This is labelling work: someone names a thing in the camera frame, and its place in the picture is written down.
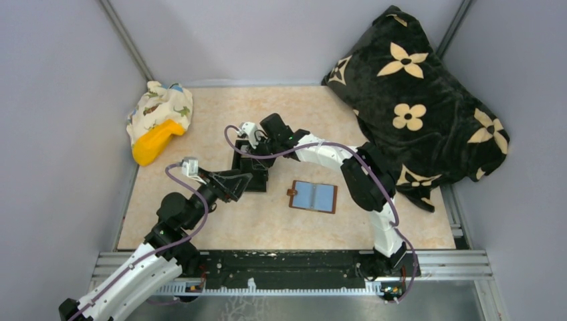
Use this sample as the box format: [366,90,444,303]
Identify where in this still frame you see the brown leather card holder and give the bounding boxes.
[286,180,338,214]

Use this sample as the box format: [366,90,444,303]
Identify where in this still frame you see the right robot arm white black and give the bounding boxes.
[239,113,407,269]

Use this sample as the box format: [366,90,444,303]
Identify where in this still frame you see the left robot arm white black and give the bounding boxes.
[58,160,253,320]

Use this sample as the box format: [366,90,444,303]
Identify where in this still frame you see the black plastic card tray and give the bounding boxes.
[231,140,269,193]

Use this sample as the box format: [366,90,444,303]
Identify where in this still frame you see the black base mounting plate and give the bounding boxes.
[182,250,421,290]

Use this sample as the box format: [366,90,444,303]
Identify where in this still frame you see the dinosaur print yellow cloth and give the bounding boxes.
[126,81,193,167]

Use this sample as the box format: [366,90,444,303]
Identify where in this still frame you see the black floral plush blanket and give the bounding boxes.
[322,5,510,212]

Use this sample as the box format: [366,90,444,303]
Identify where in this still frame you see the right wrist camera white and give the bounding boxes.
[237,122,258,149]

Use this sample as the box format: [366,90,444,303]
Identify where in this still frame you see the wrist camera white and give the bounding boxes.
[237,122,258,149]
[181,156,200,181]

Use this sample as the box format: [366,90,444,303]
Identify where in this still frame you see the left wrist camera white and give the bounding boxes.
[181,156,200,181]

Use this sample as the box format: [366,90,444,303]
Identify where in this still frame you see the aluminium front rail frame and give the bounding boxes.
[90,250,493,297]

